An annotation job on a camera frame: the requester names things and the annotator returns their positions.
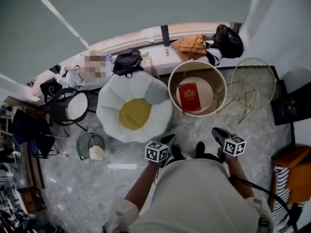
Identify person's left black shoe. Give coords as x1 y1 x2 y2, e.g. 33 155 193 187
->
170 145 187 161

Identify white flower-shaped cushion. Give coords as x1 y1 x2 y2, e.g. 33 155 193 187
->
96 69 174 144

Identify dark blue chair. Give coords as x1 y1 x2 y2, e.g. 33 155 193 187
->
12 108 60 159

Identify long white bench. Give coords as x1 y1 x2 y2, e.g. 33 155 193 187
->
26 41 244 100

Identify orange cloth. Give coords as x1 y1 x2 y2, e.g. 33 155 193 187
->
171 34 208 63

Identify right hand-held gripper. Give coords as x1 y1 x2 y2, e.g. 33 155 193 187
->
211 127 247 162

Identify black tote bag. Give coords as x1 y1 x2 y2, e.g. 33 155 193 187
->
40 80 63 104

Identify black cable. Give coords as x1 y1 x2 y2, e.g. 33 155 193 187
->
228 175 298 232

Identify person's right forearm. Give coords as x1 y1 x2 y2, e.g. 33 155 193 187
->
225 154 255 199

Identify black and white striped cloth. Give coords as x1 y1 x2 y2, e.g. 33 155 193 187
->
271 165 306 231

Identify orange armchair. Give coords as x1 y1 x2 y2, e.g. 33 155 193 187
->
271 144 311 206

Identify person's left forearm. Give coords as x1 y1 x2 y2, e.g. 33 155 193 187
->
124 161 162 210

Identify black backpack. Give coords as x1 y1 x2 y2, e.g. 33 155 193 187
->
112 48 145 79

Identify black window post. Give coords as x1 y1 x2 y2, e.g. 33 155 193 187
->
160 25 170 47

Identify black rectangular box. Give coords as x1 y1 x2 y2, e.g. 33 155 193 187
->
270 80 297 126

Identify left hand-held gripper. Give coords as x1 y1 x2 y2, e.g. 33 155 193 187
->
145 133 177 169

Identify person's black trousers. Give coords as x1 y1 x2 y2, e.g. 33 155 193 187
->
194 151 223 166

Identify person's black shoe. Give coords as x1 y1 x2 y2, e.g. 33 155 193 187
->
195 141 206 159
170 145 187 161

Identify green slatted basket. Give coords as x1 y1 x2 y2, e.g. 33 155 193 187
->
75 132 106 161

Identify black round bag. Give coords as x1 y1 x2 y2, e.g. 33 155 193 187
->
211 24 244 59

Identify cream cloth bundle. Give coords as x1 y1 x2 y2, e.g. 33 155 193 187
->
88 145 106 161

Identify white plastic bags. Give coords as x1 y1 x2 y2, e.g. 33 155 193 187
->
54 66 87 90

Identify person's right black shoe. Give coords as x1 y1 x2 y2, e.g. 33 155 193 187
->
195 141 206 159

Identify black chair with white seat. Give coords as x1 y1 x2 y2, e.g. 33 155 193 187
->
48 88 97 132

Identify person's white shirt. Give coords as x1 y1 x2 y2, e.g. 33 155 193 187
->
103 158 276 233

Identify red book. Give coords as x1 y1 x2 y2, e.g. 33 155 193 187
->
178 82 203 113

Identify beige tote bag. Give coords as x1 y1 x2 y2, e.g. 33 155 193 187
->
79 49 109 83

